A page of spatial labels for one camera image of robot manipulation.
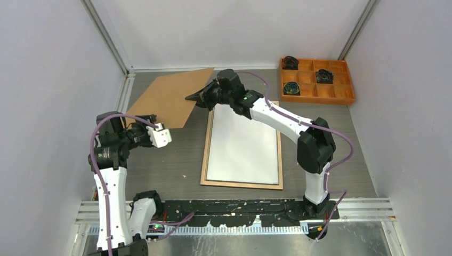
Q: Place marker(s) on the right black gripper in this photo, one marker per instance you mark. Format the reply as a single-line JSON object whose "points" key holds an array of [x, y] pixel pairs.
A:
{"points": [[203, 97]]}

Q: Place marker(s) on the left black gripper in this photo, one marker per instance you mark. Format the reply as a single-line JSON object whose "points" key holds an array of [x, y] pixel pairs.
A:
{"points": [[143, 126]]}

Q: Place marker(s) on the brown backing board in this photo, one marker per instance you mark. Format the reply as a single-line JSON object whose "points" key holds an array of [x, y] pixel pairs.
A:
{"points": [[165, 97]]}

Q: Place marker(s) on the wooden picture frame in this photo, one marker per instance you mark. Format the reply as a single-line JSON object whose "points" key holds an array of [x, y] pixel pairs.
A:
{"points": [[243, 185]]}

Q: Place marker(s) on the landscape photo print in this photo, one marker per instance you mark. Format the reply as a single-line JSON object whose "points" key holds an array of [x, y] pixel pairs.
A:
{"points": [[240, 155]]}

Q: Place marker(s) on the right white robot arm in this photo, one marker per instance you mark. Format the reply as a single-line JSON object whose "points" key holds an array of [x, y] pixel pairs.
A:
{"points": [[314, 141]]}

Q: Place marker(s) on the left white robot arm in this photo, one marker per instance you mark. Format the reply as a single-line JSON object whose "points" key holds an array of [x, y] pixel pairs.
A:
{"points": [[122, 232]]}

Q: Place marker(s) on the black green tape roll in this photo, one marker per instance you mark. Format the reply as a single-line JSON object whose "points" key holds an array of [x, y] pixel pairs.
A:
{"points": [[291, 88]]}

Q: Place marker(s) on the black tape roll back left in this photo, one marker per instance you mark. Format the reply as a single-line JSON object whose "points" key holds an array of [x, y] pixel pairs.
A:
{"points": [[289, 63]]}

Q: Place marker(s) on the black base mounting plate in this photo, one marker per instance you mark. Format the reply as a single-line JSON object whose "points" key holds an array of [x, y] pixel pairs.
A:
{"points": [[242, 213]]}

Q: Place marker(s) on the black tape roll middle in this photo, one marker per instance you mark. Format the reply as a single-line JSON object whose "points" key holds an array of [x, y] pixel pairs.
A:
{"points": [[324, 76]]}

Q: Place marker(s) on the orange compartment tray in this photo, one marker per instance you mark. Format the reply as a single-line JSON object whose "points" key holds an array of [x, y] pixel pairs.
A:
{"points": [[341, 92]]}

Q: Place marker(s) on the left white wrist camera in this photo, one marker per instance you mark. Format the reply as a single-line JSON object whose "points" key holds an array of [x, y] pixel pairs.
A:
{"points": [[159, 135]]}

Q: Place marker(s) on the aluminium front rail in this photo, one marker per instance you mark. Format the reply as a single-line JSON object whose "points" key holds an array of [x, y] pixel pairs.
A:
{"points": [[349, 209]]}

